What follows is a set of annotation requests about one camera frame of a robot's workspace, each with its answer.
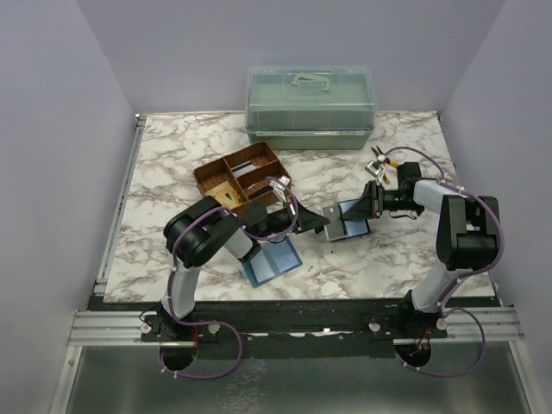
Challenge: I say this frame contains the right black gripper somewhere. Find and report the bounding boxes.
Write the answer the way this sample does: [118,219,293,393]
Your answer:
[342,180,423,220]

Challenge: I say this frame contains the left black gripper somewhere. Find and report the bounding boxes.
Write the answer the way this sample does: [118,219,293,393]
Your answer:
[255,196,329,241]

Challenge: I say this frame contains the black leather card holder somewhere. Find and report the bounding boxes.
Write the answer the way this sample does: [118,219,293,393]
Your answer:
[322,200,371,242]

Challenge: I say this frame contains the dark credit card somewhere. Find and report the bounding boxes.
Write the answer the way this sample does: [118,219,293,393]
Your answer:
[248,185,273,200]

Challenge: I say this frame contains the brown wicker divided tray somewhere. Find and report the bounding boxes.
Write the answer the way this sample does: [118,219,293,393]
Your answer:
[193,141,292,216]

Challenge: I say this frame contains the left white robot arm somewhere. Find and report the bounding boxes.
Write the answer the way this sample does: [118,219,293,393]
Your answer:
[161,196,329,341]

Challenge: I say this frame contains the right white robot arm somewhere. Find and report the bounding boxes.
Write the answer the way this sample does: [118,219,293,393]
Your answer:
[342,162,504,338]

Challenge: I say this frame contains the blue plastic card sleeve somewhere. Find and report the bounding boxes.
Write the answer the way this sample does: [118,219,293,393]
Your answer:
[240,238,303,288]

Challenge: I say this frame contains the gold cards in tray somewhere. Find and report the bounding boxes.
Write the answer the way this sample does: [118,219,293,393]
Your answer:
[206,181,242,209]

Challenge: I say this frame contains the green clear-lid storage box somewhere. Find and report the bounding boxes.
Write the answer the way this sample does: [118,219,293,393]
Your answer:
[244,66,378,150]

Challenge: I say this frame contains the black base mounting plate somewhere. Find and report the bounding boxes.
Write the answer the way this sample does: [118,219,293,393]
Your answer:
[141,298,447,359]

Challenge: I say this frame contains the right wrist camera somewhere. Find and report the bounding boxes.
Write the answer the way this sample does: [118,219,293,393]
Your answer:
[365,160,386,183]

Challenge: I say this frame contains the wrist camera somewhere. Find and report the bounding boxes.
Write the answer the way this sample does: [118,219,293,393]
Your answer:
[267,175,291,204]
[365,160,386,183]

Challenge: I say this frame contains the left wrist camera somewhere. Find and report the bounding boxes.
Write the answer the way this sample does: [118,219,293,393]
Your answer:
[267,175,291,204]

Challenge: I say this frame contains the yellow handled pliers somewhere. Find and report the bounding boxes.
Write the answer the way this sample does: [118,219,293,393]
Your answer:
[371,146,399,185]

